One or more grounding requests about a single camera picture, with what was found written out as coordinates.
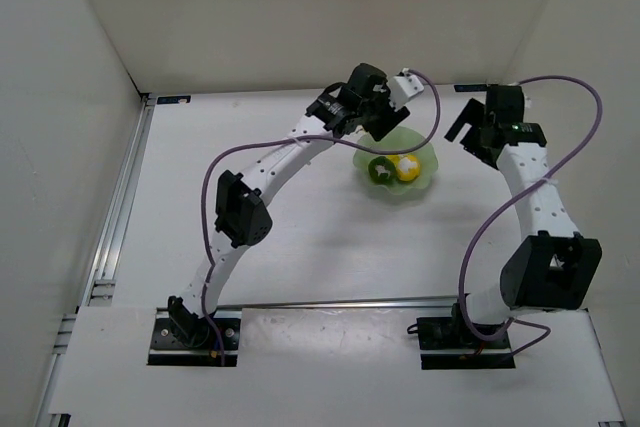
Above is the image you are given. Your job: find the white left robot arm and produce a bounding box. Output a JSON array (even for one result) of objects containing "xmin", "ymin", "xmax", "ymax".
[{"xmin": 167, "ymin": 63, "xmax": 423, "ymax": 351}]

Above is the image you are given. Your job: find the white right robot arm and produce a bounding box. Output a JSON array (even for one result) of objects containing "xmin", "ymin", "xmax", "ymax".
[{"xmin": 428, "ymin": 84, "xmax": 602, "ymax": 341}]

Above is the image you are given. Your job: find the green translucent fruit bowl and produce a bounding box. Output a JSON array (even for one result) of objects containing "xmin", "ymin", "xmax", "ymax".
[{"xmin": 353, "ymin": 126, "xmax": 439, "ymax": 195}]

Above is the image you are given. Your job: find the yellow fake lemon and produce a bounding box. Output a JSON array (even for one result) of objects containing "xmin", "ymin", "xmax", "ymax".
[{"xmin": 389, "ymin": 154, "xmax": 421, "ymax": 183}]

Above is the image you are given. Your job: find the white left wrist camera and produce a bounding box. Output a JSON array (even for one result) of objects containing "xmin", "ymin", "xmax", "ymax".
[{"xmin": 387, "ymin": 68, "xmax": 424, "ymax": 111}]

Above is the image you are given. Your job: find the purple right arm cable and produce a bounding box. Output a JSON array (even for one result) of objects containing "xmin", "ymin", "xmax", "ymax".
[{"xmin": 458, "ymin": 76, "xmax": 605, "ymax": 363}]

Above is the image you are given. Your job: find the aluminium rail front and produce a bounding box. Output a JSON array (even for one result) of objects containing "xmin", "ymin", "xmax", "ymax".
[{"xmin": 218, "ymin": 296, "xmax": 457, "ymax": 310}]

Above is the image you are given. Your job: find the aluminium rail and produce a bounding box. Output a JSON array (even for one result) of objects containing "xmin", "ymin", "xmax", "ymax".
[
  {"xmin": 218, "ymin": 296, "xmax": 457, "ymax": 310},
  {"xmin": 79, "ymin": 94, "xmax": 155, "ymax": 307}
]

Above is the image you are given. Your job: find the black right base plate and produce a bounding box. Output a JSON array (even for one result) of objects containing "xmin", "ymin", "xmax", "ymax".
[{"xmin": 406, "ymin": 316, "xmax": 515, "ymax": 371}]

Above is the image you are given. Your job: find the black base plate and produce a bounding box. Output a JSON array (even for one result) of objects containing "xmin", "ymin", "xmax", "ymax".
[
  {"xmin": 406, "ymin": 316, "xmax": 515, "ymax": 371},
  {"xmin": 147, "ymin": 310, "xmax": 241, "ymax": 368}
]

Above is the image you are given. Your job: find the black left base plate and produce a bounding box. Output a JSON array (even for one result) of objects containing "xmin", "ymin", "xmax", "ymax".
[{"xmin": 147, "ymin": 310, "xmax": 241, "ymax": 368}]

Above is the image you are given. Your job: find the aluminium rail left side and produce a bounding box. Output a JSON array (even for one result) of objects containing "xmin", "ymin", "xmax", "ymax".
[{"xmin": 79, "ymin": 94, "xmax": 155, "ymax": 307}]

